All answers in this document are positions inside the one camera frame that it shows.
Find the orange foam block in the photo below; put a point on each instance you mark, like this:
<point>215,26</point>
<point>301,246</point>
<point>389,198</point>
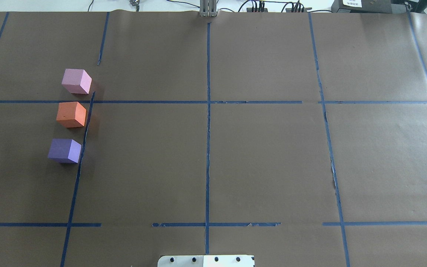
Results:
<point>71,114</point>

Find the brown paper table cover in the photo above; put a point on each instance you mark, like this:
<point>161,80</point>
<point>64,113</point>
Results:
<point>300,139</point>

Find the pink foam block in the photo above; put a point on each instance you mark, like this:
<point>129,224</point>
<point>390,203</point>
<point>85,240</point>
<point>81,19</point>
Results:
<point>76,81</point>

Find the purple foam block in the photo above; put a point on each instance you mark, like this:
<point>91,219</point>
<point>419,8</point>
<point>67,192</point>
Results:
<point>65,151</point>

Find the orange black connector strip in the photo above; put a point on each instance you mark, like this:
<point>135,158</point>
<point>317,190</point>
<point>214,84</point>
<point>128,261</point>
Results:
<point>273,5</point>

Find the black box with label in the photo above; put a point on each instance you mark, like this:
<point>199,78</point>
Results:
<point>368,6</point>

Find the aluminium frame post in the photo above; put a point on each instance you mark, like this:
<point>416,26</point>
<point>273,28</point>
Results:
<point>208,8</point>

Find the white camera mast pedestal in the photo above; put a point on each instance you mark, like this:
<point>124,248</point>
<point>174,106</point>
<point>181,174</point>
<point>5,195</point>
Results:
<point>207,261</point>

